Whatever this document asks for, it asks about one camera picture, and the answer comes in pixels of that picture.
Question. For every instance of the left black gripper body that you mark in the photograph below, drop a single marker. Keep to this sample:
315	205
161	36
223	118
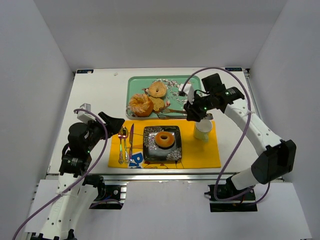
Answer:
102	126

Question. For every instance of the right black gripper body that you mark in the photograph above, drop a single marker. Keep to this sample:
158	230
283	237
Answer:
194	110

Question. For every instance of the orange glazed bagel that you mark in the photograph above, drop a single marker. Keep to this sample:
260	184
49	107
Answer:
164	139

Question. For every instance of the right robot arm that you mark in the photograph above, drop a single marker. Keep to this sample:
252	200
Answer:
276	156

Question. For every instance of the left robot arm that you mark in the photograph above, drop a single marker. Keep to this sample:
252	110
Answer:
77	189

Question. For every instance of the brown bread slice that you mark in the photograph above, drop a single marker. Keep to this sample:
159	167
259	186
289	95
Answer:
158	104

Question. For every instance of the iridescent fork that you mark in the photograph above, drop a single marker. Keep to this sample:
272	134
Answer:
125	135

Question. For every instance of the pale green mug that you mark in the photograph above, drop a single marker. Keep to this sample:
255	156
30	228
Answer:
202	130

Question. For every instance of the iridescent knife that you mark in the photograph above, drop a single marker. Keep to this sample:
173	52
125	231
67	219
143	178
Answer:
131	136

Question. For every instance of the yellow placemat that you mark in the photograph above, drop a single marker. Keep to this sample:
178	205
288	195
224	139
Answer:
196	154

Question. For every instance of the green floral tray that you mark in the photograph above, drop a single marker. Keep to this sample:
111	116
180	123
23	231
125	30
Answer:
172	100

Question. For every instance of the sugared bundt cake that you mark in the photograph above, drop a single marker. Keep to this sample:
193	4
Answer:
141	105

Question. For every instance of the iridescent spoon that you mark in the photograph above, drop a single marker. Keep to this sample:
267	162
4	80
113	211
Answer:
121	135

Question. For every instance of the pale bagel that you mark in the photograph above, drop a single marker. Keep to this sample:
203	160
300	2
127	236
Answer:
157	89

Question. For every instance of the black floral square plate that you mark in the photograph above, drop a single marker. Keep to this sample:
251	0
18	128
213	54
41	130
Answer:
152	152

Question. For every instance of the right blue corner label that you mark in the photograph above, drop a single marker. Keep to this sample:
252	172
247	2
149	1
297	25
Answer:
233	69

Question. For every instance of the blue corner label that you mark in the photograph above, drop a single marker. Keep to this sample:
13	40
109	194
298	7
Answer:
233	69
84	71

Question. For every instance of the left blue corner label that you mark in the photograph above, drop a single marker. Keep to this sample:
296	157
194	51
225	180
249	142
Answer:
84	71

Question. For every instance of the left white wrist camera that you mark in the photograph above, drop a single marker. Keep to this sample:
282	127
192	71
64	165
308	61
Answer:
84	116

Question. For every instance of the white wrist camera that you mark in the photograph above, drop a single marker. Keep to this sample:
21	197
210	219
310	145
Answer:
187	90
84	116

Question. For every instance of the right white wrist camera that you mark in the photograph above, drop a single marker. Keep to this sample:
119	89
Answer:
187	90

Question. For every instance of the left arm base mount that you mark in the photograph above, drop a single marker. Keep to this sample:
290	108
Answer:
109	196

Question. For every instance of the aluminium front rail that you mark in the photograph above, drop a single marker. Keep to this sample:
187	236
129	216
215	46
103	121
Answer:
161	177

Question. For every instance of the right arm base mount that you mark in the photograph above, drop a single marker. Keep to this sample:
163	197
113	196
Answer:
241	204

